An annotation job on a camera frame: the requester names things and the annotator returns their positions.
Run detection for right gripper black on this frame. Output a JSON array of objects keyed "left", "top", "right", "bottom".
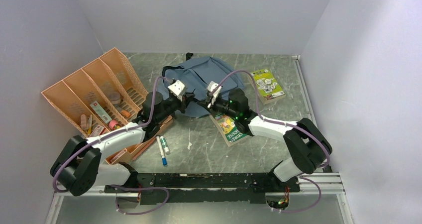
[{"left": 199, "top": 94, "right": 238, "bottom": 119}]

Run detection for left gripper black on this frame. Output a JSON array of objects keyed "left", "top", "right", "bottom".
[{"left": 155, "top": 91, "right": 195, "bottom": 122}]

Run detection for green treehouse paperback book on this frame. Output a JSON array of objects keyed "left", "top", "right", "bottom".
[{"left": 209, "top": 113, "right": 249, "bottom": 147}]

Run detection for blue backpack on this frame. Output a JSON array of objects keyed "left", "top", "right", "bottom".
[{"left": 156, "top": 56, "right": 245, "bottom": 117}]

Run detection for green white glue stick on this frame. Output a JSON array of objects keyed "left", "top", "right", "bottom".
[{"left": 160, "top": 136, "right": 171, "bottom": 155}]

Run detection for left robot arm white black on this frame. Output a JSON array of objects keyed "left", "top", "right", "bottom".
[{"left": 50, "top": 92, "right": 197, "bottom": 196}]

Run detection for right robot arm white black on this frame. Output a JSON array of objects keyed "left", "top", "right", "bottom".
[{"left": 198, "top": 88, "right": 332, "bottom": 191}]

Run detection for lime green paperback book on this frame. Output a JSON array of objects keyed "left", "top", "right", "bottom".
[{"left": 250, "top": 69, "right": 286, "bottom": 105}]

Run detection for blue capped whiteboard marker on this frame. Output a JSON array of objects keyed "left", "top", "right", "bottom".
[{"left": 156, "top": 136, "right": 167, "bottom": 166}]

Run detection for pink tape roll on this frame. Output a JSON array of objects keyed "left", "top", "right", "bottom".
[{"left": 108, "top": 120, "right": 121, "bottom": 130}]

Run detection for orange plastic desk organizer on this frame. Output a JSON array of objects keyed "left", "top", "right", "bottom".
[{"left": 41, "top": 47, "right": 174, "bottom": 166}]

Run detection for red white card box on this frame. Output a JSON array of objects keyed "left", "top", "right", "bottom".
[{"left": 90, "top": 101, "right": 112, "bottom": 124}]

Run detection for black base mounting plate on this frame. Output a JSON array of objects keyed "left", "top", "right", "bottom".
[{"left": 104, "top": 173, "right": 300, "bottom": 205}]

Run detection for wooden clips in organizer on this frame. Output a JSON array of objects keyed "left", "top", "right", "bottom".
[{"left": 80, "top": 114, "right": 92, "bottom": 136}]

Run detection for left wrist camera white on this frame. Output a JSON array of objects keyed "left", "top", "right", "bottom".
[{"left": 167, "top": 80, "right": 187, "bottom": 101}]

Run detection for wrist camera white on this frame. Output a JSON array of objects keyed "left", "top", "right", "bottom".
[
  {"left": 167, "top": 80, "right": 187, "bottom": 101},
  {"left": 207, "top": 81, "right": 221, "bottom": 108}
]

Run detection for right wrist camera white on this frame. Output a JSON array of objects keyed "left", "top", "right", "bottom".
[{"left": 207, "top": 81, "right": 221, "bottom": 108}]

